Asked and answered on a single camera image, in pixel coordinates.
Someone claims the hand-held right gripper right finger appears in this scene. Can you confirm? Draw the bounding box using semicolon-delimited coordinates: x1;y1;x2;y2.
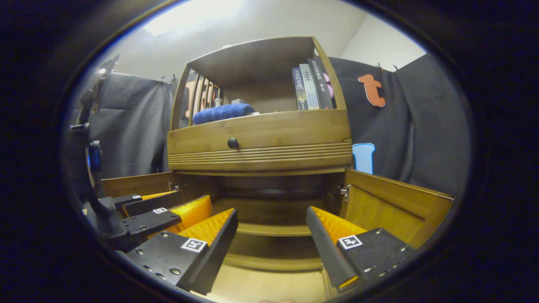
306;206;417;293

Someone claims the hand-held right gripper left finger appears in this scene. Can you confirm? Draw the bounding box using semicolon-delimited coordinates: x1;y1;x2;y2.
125;208;239;296

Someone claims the wooden shoe cabinet door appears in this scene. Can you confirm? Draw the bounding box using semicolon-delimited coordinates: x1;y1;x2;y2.
101;170;177;198
343;168;455;250

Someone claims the wooden double-door shoe cabinet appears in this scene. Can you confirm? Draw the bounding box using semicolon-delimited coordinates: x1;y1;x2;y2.
101;36;455;272

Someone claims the wooden inner cabinet shelf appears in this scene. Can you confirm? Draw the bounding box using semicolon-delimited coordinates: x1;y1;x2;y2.
236;223;312;237

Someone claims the wooden cabinet drawer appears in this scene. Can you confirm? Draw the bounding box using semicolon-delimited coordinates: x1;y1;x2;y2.
167;109;353;172

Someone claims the blue folded towel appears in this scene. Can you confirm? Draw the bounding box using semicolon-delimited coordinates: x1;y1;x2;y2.
192;103;256;125

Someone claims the black backdrop cloth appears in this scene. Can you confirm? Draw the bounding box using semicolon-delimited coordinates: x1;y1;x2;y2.
86;53;471;198

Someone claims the blue upright book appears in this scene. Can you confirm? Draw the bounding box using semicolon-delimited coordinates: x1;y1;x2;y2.
292;67;308;111

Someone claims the pale grey upright book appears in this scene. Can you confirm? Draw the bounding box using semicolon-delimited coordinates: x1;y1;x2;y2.
299;63;320;110

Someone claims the black upright book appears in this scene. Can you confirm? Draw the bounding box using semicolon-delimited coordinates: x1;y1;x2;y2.
307;57;335;110

